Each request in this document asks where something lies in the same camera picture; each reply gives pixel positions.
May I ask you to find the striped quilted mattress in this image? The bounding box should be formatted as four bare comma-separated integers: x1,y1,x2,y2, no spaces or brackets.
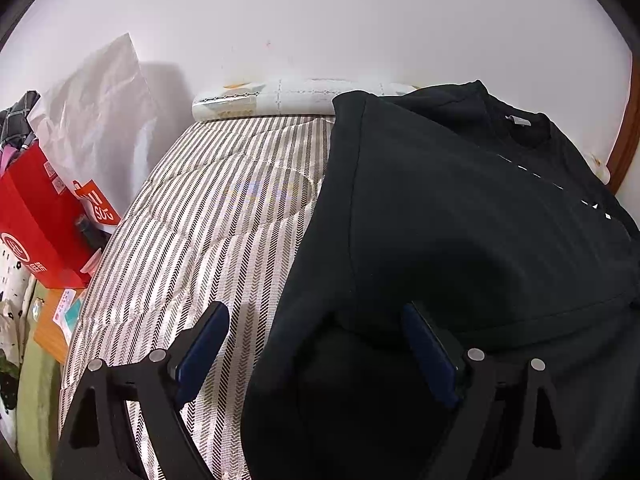
59,115,341,480

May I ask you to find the brown wooden door frame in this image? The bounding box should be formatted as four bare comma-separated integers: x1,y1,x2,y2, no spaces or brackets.
605,105,640,196

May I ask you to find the red cardboard box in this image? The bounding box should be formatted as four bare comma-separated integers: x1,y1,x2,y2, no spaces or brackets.
0,142,123,290

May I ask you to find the wooden nightstand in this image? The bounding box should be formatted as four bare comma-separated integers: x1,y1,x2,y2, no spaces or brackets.
32,287,88,366

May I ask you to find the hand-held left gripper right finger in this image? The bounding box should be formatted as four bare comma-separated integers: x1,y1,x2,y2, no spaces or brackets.
400,301,581,480

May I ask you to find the dark plaid cloth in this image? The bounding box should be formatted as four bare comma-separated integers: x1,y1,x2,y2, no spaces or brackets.
0,90,41,153

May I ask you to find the white teal packet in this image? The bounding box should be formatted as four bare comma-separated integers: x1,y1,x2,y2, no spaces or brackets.
52,287,88,346

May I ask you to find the green cloth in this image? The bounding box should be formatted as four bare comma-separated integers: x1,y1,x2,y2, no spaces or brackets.
15,280,63,480

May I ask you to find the black t-shirt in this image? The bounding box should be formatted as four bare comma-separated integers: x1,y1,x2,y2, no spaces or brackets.
240,80,640,480

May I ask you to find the white dotted cloth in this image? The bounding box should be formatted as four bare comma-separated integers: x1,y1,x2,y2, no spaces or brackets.
0,232,38,366

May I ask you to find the rolled white printed mat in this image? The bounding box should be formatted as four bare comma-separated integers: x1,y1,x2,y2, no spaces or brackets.
192,77,426,123

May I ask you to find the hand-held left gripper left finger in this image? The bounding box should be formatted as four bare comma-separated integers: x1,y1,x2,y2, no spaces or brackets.
52,301,231,480

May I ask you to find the white crumpled paper bag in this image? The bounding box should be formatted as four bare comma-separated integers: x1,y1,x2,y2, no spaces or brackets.
27,32,161,233

